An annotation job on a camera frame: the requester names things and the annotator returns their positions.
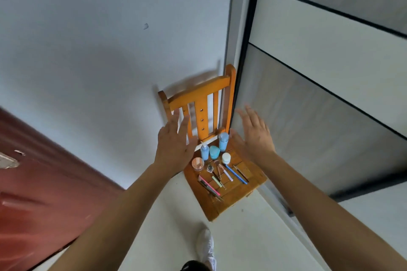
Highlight person's left hand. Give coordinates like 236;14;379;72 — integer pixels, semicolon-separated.
153;109;199;180

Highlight grey sliding door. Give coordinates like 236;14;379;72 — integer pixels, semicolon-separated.
224;0;407;271

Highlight person's left forearm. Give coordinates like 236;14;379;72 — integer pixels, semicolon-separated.
47;164;180;271

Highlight wooden chair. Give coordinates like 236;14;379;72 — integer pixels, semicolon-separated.
157;64;268;222

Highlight black shorts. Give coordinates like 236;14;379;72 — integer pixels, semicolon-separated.
180;260;212;271

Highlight person's right hand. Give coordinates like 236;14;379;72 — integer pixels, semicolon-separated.
229;105;276;167

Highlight dark green makeup brush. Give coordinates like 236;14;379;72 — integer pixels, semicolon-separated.
198;180;225;202

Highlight person's right forearm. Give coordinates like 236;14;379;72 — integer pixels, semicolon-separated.
257;152;407;271

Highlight light blue capped bottle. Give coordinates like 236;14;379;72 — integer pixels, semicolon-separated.
218;132;230;153

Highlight blue pencil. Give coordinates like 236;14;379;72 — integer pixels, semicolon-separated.
225;164;248;185

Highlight white-handled powder brush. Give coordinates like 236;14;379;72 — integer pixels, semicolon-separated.
213;159;234;183

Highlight red wooden door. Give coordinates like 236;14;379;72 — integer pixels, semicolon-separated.
0;107;125;271

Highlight person's white right shoe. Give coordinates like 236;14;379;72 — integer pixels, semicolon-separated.
195;228;217;271

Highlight pink pencil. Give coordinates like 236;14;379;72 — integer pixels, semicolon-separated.
198;175;221;197

